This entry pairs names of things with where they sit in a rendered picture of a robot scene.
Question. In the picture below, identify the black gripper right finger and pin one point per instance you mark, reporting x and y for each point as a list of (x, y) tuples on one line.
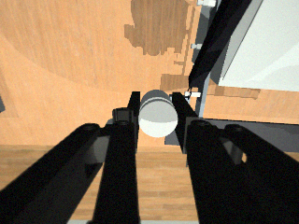
[(224, 193)]

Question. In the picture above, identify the black long thin rod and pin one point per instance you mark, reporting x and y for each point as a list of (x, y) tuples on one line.
[(227, 17)]

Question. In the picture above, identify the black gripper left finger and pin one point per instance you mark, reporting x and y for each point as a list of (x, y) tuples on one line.
[(49, 191)]

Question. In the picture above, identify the grey cylinder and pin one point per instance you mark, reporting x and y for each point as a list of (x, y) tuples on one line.
[(157, 115)]

